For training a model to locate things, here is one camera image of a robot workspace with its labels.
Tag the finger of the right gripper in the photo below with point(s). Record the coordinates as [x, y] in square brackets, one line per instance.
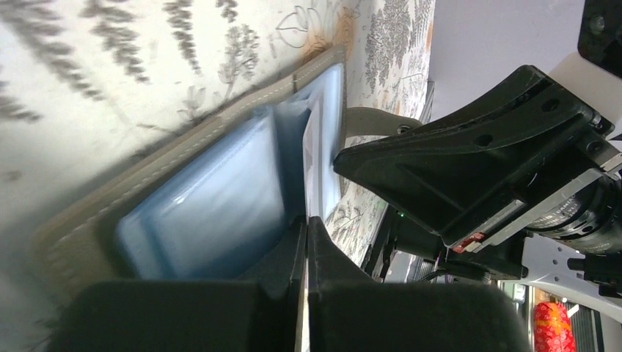
[449, 175]

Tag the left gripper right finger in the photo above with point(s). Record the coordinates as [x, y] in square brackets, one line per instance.
[350, 311]

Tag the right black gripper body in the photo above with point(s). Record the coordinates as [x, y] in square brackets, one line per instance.
[575, 200]

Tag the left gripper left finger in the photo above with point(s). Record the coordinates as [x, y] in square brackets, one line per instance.
[258, 311]

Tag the grey leather card holder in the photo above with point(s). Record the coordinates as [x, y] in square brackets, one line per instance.
[217, 199]

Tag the white card edge-on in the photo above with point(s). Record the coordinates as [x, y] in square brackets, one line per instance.
[311, 143]

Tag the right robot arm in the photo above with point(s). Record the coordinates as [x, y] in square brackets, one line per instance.
[563, 271]

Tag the floral table mat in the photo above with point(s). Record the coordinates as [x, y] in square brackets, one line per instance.
[89, 88]

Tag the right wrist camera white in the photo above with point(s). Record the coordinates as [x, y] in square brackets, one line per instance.
[593, 71]

